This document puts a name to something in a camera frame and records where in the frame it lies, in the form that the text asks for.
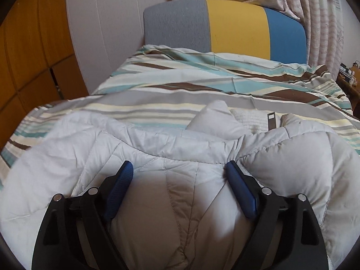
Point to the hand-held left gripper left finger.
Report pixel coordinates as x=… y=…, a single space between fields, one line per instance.
x=118 y=189

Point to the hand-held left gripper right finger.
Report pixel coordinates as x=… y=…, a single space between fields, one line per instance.
x=243 y=189

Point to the light grey quilted down jacket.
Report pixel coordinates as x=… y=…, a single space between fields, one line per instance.
x=174 y=202

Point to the striped duvet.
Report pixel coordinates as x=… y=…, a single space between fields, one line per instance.
x=174 y=90

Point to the wooden side table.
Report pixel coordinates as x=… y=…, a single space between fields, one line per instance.
x=351 y=92

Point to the patterned round tin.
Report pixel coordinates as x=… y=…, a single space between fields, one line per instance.
x=346 y=75

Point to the wooden wardrobe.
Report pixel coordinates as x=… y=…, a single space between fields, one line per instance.
x=31 y=56

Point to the grey yellow blue headboard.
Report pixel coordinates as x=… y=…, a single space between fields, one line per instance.
x=233 y=26

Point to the ship print curtain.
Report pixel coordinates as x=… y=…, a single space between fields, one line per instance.
x=317 y=14

